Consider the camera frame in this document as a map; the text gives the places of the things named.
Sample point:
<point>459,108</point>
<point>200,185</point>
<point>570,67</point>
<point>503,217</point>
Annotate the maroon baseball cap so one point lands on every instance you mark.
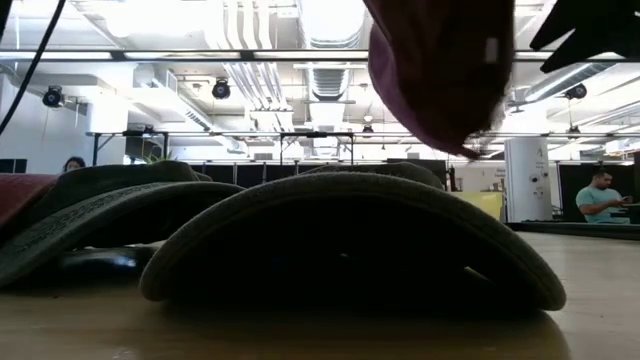
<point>20,195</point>
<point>440,75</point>

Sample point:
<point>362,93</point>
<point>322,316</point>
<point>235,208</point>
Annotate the dark olive baseball cap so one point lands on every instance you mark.
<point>350,240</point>
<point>100,200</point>

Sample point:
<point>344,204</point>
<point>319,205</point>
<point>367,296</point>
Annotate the black ceiling spotlight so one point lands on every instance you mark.
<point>221,89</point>
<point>52,96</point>
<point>576,91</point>

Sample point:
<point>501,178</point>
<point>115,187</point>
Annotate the black partition panel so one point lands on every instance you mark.
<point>567,190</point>
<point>250,175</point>

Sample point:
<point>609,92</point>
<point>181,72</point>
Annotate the white round pillar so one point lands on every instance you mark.
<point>527,180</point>

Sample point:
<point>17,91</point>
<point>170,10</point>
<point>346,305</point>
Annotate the person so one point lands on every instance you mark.
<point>74,164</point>
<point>597,200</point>

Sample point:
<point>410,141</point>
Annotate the yellow plastic bin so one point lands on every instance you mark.
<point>482,205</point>

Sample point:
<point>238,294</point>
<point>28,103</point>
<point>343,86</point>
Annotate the black horizontal overhead bar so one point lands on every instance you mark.
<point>200,55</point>

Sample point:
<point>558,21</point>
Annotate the small green potted plant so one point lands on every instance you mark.
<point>157,158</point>

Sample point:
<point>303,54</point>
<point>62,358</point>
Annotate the black background metal frame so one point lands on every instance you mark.
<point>125,133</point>

